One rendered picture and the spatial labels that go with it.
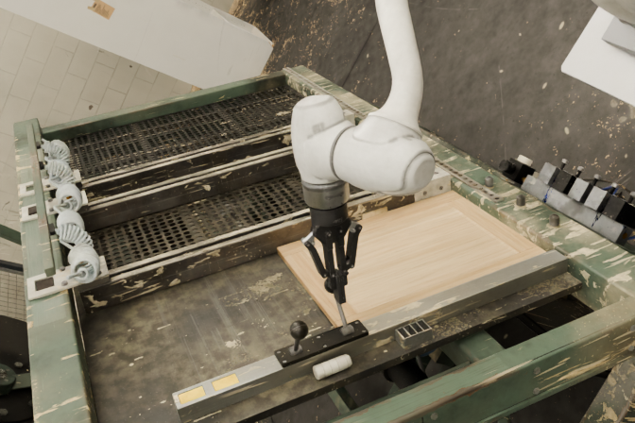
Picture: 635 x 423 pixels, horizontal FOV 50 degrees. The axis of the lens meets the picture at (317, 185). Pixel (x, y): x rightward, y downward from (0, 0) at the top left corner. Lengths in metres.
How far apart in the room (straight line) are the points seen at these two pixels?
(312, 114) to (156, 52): 4.43
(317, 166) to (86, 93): 5.99
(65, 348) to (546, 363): 0.98
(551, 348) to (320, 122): 0.64
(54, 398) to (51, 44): 5.72
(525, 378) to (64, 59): 6.08
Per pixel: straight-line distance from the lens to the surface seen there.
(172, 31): 5.57
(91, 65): 7.05
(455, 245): 1.81
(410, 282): 1.68
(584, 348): 1.50
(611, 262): 1.71
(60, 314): 1.69
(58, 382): 1.49
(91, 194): 2.39
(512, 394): 1.43
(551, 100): 3.20
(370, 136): 1.15
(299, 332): 1.35
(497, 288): 1.63
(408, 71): 1.21
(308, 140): 1.22
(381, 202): 1.96
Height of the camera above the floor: 2.25
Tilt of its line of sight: 30 degrees down
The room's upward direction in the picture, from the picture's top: 70 degrees counter-clockwise
